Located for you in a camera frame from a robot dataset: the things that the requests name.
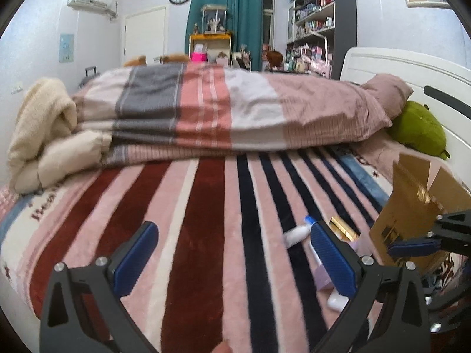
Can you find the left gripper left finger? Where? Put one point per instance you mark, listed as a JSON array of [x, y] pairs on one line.
[[82, 310]]

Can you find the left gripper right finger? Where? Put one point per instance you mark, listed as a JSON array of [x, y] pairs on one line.
[[403, 322]]

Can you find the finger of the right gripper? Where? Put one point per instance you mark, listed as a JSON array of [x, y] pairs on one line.
[[414, 248]]

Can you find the white oval case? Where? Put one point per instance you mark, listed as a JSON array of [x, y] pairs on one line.
[[336, 301]]

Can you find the gold rectangular box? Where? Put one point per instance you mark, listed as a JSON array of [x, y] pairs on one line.
[[342, 230]]

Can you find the lilac rectangular box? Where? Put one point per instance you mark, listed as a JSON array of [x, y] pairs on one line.
[[322, 279]]

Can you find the white blue-capped bottle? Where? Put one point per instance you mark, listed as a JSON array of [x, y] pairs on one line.
[[299, 233]]

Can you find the brown cardboard box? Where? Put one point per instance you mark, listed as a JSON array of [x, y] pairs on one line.
[[412, 208]]

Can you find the green plush toy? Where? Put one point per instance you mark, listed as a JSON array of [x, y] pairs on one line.
[[417, 128]]

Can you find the pink striped pillow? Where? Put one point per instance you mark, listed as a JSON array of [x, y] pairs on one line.
[[390, 91]]

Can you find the striped fleece blanket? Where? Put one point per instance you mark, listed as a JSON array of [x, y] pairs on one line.
[[221, 270]]

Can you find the white headboard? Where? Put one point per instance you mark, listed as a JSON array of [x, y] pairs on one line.
[[441, 85]]

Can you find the cream fleece blanket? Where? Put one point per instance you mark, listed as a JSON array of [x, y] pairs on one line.
[[46, 147]]

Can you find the folded patchwork duvet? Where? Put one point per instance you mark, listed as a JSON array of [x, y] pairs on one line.
[[201, 105]]

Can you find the brown plush on desk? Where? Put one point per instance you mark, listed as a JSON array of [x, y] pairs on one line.
[[274, 59]]

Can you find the black suitcase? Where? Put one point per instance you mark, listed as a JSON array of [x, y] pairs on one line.
[[89, 74]]

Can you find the dark tall bookshelf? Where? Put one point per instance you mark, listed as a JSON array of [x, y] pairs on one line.
[[320, 33]]

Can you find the yellow wooden cabinet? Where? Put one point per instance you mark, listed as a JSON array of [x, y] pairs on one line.
[[218, 45]]

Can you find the pink box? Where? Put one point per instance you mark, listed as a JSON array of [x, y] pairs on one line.
[[199, 53]]

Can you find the white door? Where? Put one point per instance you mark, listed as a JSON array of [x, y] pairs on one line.
[[145, 35]]

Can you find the teal curtain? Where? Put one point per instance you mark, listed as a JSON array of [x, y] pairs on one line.
[[244, 20]]

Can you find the glass display case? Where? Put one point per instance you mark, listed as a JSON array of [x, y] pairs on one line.
[[214, 19]]

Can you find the white air conditioner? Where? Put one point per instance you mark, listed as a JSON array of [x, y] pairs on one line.
[[107, 7]]

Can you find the blue wall poster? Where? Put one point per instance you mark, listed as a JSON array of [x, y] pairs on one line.
[[66, 48]]

